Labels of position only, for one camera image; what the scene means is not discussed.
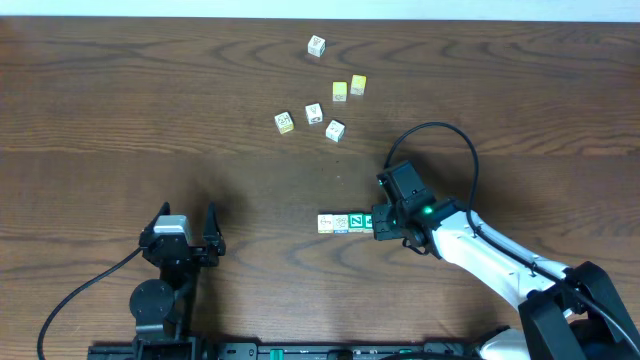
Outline white wooden block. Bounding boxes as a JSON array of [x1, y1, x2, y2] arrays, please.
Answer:
[[325, 120, 346, 142]]

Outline green number 4 block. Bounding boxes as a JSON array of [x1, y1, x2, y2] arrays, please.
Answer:
[[363, 214, 373, 233]]

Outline yellow sided wooden block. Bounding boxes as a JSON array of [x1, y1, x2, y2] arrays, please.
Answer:
[[317, 214, 334, 234]]

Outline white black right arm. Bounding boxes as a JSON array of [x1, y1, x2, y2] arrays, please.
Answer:
[[372, 196, 639, 359]]

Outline wooden block letter W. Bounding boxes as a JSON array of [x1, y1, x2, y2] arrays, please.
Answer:
[[305, 103, 323, 125]]

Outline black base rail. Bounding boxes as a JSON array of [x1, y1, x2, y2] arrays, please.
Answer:
[[87, 342, 481, 360]]

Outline wooden block letter B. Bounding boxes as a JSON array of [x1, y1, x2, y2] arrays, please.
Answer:
[[274, 111, 295, 134]]

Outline green letter N block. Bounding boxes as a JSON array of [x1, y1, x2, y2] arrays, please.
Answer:
[[348, 213, 365, 233]]

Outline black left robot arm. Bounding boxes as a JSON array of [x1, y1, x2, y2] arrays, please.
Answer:
[[129, 203, 226, 342]]

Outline wooden block number 3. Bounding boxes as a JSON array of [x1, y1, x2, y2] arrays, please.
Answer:
[[307, 35, 326, 57]]

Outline yellow top wooden block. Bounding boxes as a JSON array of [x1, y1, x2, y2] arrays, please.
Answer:
[[332, 82, 348, 102]]

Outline blue sided wooden block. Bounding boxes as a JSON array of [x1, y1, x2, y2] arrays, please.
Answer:
[[332, 214, 349, 234]]

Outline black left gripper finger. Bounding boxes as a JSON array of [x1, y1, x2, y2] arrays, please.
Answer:
[[144, 202, 170, 233], [203, 202, 223, 245]]

